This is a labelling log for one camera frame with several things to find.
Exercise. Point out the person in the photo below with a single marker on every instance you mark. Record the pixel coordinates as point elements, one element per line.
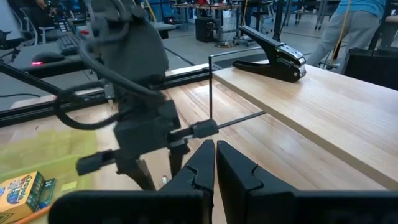
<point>351,28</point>
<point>40,3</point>

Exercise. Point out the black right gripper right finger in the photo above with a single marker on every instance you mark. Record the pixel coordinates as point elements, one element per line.
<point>242,189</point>

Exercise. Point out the black keyboard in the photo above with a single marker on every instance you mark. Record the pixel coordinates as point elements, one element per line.
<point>68,45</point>

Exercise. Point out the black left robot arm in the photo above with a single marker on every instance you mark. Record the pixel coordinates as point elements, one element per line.
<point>133,46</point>

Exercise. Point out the black desk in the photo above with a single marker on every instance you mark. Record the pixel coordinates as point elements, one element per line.
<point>28,54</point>

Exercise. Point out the orange pencil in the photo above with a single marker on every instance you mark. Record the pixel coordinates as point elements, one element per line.
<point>31,217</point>

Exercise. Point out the Crayola crayon box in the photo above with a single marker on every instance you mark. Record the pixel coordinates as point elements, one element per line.
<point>21,193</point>

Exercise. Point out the black computer mouse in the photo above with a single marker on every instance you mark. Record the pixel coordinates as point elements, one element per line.
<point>46,57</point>

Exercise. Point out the white office chair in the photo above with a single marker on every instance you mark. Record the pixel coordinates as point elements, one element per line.
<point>43,29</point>

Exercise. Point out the yellow transparent pencil case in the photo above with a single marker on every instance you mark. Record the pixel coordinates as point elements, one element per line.
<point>46,149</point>

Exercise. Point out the large black case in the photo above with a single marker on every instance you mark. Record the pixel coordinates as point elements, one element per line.
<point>370,68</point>

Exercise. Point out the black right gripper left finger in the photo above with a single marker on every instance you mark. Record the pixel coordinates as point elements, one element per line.
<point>192,177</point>

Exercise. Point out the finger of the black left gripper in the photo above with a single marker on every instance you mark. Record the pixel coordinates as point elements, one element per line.
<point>136,171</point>
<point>178,155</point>

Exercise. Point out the black computer tower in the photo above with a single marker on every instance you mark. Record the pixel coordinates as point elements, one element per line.
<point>204,29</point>

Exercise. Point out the black aluminium table frame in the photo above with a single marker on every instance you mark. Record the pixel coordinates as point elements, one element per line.
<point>46,109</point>

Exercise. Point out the wooden riser shelf black legs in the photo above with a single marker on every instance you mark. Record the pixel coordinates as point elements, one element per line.
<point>326,109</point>

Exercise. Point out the black office chair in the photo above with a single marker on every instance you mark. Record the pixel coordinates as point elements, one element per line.
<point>6,42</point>

